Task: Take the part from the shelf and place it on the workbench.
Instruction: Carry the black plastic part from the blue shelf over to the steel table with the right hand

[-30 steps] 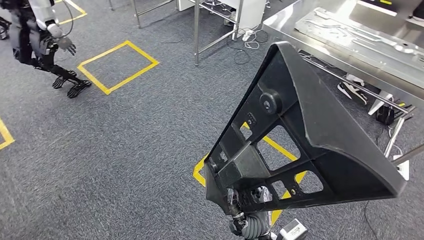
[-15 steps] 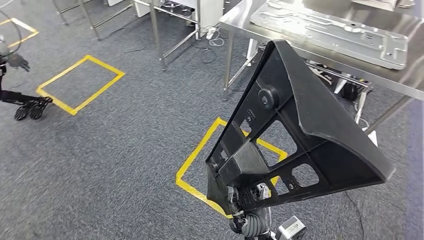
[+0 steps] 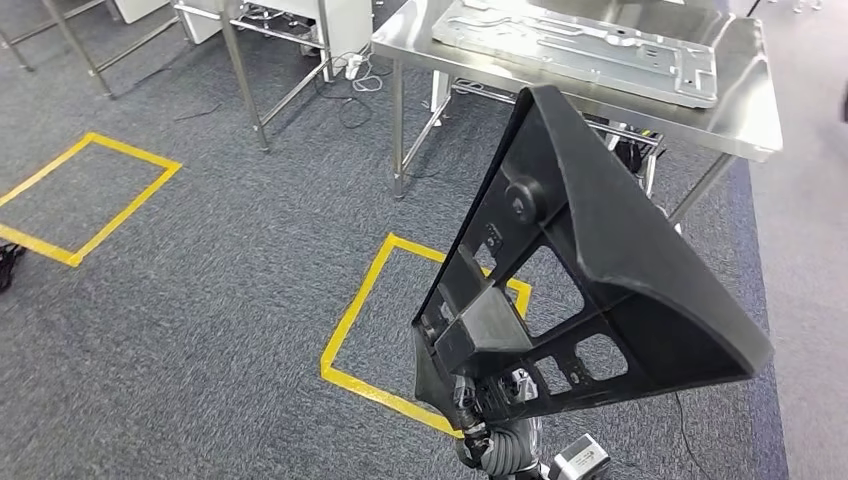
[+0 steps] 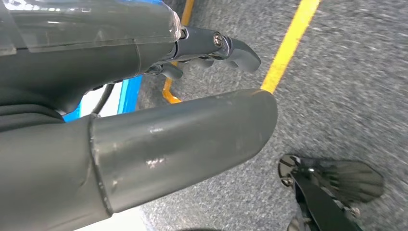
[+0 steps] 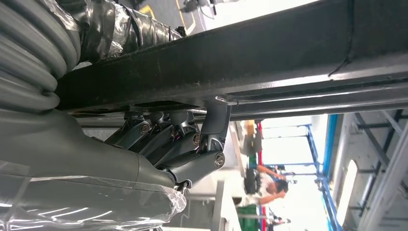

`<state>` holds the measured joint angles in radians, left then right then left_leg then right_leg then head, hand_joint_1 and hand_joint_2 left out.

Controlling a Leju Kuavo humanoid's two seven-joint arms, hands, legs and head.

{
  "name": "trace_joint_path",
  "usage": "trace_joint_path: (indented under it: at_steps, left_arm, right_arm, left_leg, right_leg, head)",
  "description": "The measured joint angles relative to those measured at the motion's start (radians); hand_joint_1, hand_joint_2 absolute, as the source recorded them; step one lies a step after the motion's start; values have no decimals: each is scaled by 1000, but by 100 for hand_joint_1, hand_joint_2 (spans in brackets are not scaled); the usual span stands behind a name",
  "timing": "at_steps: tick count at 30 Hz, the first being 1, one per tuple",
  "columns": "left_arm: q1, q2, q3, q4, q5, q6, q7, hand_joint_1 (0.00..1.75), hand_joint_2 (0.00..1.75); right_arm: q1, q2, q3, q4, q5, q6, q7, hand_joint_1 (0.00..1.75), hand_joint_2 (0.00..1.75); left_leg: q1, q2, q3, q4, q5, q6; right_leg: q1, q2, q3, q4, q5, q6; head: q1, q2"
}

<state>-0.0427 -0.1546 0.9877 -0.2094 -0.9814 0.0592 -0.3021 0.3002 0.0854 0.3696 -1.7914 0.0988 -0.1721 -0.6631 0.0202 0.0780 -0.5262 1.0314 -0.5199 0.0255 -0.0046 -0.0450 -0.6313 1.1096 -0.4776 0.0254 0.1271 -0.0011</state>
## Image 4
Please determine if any blue steel shelf rack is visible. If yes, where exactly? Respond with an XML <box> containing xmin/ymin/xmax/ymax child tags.
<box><xmin>62</xmin><ymin>0</ymin><xmax>165</xmax><ymax>123</ymax></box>

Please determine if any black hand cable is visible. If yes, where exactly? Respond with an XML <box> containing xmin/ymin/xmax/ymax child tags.
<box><xmin>91</xmin><ymin>83</ymin><xmax>115</xmax><ymax>116</ymax></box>

